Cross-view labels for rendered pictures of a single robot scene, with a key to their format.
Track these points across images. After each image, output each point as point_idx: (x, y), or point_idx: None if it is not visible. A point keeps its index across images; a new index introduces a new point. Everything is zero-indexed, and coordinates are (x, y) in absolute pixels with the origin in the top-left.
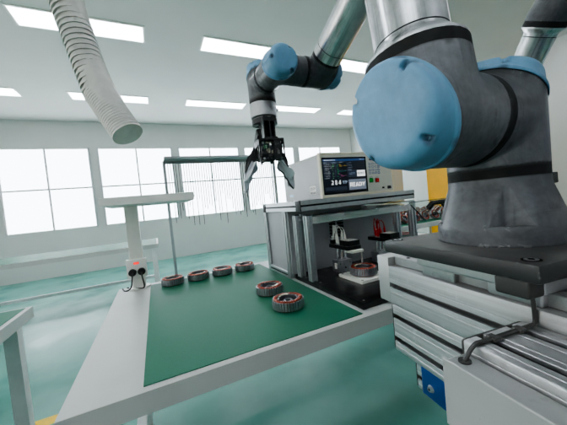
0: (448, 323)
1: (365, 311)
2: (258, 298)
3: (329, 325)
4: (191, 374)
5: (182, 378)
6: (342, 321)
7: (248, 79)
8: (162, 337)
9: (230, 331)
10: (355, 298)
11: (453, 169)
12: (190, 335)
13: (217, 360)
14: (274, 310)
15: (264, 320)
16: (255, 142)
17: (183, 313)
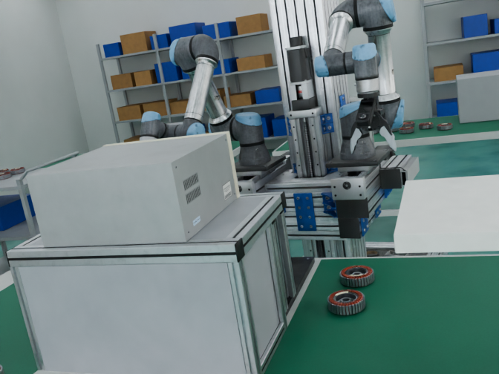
0: (374, 185)
1: (315, 260)
2: (370, 302)
3: (356, 258)
4: (468, 254)
5: (473, 254)
6: (343, 258)
7: (376, 56)
8: (490, 284)
9: (427, 272)
10: (307, 262)
11: (367, 132)
12: (463, 280)
13: (448, 257)
14: (373, 281)
15: (393, 274)
16: (373, 109)
17: (466, 310)
